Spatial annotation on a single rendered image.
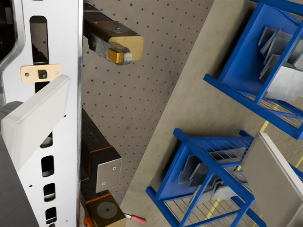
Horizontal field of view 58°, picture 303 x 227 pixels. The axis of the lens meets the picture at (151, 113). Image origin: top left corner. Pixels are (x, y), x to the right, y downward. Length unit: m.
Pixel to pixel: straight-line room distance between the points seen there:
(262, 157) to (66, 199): 0.78
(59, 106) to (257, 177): 0.13
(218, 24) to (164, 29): 1.29
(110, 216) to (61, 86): 0.88
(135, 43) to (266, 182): 0.52
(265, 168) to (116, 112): 1.03
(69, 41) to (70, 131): 0.24
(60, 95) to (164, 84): 1.09
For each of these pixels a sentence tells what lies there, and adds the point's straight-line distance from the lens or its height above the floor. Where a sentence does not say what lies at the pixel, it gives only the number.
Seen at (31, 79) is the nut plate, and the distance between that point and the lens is 0.64.
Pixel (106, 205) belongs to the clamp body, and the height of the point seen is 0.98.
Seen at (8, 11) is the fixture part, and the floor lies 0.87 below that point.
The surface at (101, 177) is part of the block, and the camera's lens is 0.86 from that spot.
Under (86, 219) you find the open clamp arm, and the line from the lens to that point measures 1.05.
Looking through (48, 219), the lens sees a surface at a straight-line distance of 0.97.
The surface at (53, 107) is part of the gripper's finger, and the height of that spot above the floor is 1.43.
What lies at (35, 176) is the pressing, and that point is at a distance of 0.80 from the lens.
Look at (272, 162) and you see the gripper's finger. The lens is 0.17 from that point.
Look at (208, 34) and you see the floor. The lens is 2.34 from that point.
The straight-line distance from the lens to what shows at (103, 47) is 0.62.
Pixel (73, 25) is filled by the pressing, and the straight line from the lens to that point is 0.62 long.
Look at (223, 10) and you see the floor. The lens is 2.38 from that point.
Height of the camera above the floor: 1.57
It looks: 42 degrees down
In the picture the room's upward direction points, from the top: 134 degrees clockwise
